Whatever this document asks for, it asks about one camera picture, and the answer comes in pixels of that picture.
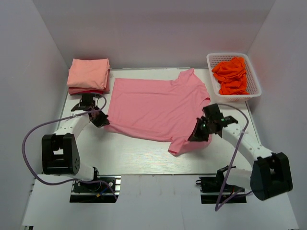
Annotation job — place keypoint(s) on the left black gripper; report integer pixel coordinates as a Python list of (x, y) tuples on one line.
[(103, 121)]

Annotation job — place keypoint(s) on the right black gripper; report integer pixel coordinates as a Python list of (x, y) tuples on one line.
[(196, 135)]

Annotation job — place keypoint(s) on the pink t-shirt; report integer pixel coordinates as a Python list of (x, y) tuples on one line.
[(159, 110), (79, 90)]

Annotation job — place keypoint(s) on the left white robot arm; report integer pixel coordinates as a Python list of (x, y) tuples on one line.
[(60, 155)]

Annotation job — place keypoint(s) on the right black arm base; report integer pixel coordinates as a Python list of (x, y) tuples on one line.
[(210, 189)]

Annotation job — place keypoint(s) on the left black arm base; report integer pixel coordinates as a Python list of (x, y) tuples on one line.
[(106, 190)]

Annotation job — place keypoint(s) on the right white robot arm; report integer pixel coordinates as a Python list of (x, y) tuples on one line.
[(270, 173)]

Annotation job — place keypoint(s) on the folded red t-shirt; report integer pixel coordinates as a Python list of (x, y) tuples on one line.
[(93, 91)]

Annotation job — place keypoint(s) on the folded pink t-shirt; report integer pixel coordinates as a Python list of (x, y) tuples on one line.
[(79, 90)]

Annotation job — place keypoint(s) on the folded salmon t-shirt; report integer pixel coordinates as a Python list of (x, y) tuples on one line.
[(81, 69)]

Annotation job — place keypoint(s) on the orange crumpled t-shirt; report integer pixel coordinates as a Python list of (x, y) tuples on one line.
[(231, 75)]

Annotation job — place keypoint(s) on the white plastic basket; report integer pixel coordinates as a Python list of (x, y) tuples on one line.
[(253, 86)]

